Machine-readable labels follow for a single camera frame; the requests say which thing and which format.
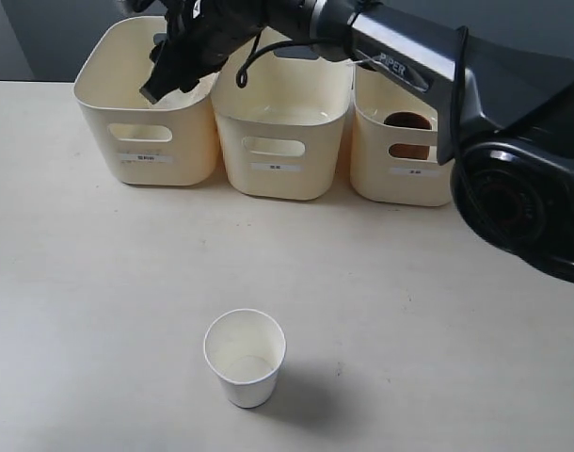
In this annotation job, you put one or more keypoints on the left cream plastic bin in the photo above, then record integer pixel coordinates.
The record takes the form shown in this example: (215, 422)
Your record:
(171, 143)

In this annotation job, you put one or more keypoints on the brown wooden cup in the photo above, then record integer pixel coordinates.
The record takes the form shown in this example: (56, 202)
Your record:
(413, 121)

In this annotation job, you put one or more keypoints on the white paper cup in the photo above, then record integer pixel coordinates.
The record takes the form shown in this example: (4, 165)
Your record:
(245, 348)

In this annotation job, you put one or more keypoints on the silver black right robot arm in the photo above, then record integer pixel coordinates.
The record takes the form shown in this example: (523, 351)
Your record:
(506, 116)

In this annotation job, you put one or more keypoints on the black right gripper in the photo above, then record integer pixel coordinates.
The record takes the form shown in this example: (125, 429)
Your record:
(200, 37)

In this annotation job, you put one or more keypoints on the cream plastic bin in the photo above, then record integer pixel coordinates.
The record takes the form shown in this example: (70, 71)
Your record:
(281, 134)
(374, 173)
(171, 143)

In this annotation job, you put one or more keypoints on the middle cream plastic bin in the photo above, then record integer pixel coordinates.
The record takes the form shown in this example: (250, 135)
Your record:
(281, 134)

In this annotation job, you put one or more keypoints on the right cream plastic bin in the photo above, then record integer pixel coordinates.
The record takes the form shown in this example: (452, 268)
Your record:
(374, 173)

